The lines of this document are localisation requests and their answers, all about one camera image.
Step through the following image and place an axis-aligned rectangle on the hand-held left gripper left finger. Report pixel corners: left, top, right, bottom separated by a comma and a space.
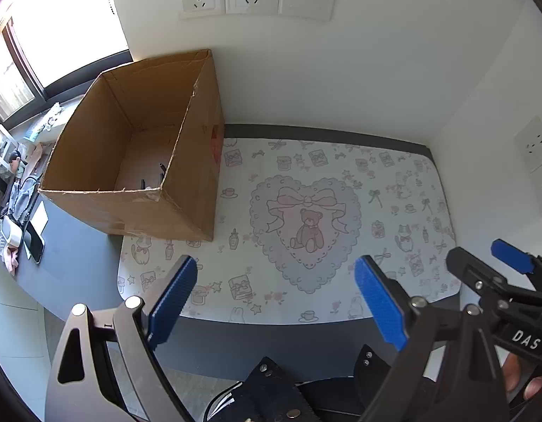
46, 255, 198, 422

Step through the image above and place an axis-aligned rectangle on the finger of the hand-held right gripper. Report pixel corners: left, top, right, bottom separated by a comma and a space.
492, 239, 542, 280
446, 247, 520, 300

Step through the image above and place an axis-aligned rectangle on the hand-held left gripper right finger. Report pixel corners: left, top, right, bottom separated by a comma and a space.
354, 255, 511, 422

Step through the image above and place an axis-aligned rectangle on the brown cardboard box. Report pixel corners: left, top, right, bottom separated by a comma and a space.
37, 49, 225, 242

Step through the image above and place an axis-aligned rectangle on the green toy chair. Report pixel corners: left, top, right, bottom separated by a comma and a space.
140, 162, 167, 191

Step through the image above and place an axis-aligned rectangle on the person's right hand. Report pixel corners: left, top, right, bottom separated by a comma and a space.
502, 354, 542, 401

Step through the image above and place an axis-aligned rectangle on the white printed bear mat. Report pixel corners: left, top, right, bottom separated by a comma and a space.
117, 138, 462, 324

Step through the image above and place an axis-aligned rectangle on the black smartphone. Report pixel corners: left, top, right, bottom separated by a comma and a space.
24, 222, 46, 264

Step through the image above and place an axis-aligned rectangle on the white paper sheet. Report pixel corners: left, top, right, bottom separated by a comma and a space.
30, 201, 49, 234

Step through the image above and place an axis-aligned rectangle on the pink cloth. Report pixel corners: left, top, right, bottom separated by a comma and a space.
2, 246, 22, 277

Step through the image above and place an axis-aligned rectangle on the white small device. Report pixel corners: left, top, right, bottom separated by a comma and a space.
0, 217, 24, 249

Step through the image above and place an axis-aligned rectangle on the grey cloth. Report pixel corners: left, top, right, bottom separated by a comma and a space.
7, 176, 38, 221

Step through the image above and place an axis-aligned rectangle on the window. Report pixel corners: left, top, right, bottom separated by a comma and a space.
0, 0, 133, 124

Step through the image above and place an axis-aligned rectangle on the white picture frame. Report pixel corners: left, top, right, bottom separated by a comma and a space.
0, 125, 19, 164

